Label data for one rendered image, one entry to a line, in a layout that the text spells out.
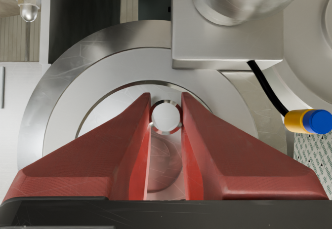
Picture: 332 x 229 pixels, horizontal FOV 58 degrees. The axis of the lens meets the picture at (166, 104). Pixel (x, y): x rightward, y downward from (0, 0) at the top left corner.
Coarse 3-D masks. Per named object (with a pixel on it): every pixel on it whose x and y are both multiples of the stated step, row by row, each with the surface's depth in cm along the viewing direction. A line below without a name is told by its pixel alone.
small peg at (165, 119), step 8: (160, 104) 12; (168, 104) 12; (176, 104) 12; (152, 112) 12; (160, 112) 12; (168, 112) 12; (176, 112) 12; (152, 120) 12; (160, 120) 12; (168, 120) 12; (176, 120) 12; (152, 128) 12; (160, 128) 12; (168, 128) 12; (176, 128) 12
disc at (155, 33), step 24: (120, 24) 17; (144, 24) 17; (168, 24) 17; (72, 48) 17; (96, 48) 17; (120, 48) 17; (48, 72) 17; (72, 72) 16; (240, 72) 16; (48, 96) 16; (264, 96) 16; (24, 120) 16; (264, 120) 16; (24, 144) 16
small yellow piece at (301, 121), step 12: (264, 84) 13; (276, 96) 13; (276, 108) 13; (288, 120) 12; (300, 120) 11; (312, 120) 10; (324, 120) 10; (300, 132) 11; (312, 132) 10; (324, 132) 10
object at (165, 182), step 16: (112, 96) 14; (128, 96) 14; (160, 96) 14; (176, 96) 14; (96, 112) 14; (112, 112) 14; (80, 128) 14; (160, 144) 14; (176, 144) 15; (160, 160) 14; (176, 160) 15; (160, 176) 15; (176, 176) 15; (160, 192) 14; (176, 192) 14
